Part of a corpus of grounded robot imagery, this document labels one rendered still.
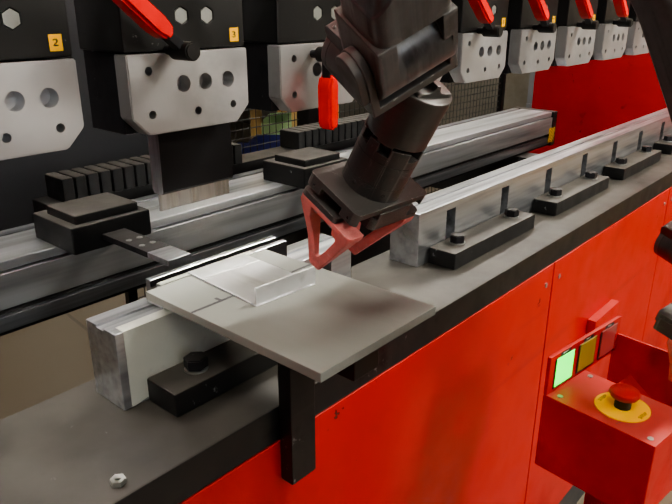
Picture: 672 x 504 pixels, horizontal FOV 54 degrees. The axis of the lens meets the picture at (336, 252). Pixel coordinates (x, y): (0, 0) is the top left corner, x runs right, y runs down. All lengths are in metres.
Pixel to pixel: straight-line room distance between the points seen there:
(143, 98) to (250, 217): 0.53
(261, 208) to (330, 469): 0.50
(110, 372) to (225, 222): 0.44
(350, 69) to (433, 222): 0.69
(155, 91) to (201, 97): 0.06
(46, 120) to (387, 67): 0.31
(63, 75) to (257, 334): 0.29
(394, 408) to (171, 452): 0.37
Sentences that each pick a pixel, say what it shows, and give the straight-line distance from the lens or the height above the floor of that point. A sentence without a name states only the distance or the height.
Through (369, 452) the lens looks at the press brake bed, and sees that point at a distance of 0.96.
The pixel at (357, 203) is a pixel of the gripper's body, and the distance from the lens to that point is 0.58.
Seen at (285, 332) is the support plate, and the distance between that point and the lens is 0.65.
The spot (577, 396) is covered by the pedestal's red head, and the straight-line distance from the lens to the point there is 1.01.
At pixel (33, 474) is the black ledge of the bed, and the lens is 0.73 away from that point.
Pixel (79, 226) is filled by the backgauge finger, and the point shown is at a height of 1.02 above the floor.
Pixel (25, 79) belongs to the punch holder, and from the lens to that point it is 0.63.
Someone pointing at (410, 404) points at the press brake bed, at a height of 0.74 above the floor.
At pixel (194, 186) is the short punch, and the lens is 0.78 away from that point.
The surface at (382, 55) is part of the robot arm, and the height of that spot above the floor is 1.27.
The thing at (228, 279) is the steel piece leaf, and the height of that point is 1.00.
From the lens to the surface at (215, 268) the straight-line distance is 0.80.
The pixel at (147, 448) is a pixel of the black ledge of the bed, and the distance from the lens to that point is 0.73.
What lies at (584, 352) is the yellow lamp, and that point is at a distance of 1.05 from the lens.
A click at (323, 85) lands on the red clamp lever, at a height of 1.21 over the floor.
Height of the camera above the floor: 1.30
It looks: 21 degrees down
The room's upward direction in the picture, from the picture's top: straight up
